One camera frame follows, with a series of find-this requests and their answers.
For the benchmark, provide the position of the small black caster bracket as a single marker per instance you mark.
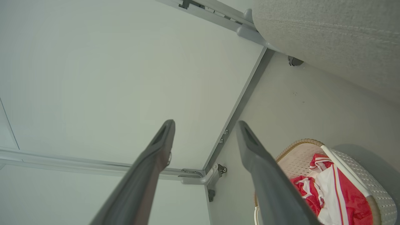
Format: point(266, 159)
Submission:
point(222, 169)
point(211, 195)

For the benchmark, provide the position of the grey metal partition rail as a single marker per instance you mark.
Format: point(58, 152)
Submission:
point(218, 17)
point(240, 106)
point(93, 165)

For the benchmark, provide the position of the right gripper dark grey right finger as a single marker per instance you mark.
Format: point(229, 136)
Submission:
point(268, 187)

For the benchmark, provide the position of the cream perforated laundry basket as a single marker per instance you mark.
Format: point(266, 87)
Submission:
point(297, 162)

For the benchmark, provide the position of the grey fabric sofa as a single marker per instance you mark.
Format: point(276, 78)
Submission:
point(328, 31)

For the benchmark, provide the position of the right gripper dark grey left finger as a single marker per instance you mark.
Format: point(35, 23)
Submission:
point(140, 181)

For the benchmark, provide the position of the red and white garment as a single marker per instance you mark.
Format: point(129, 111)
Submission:
point(353, 200)

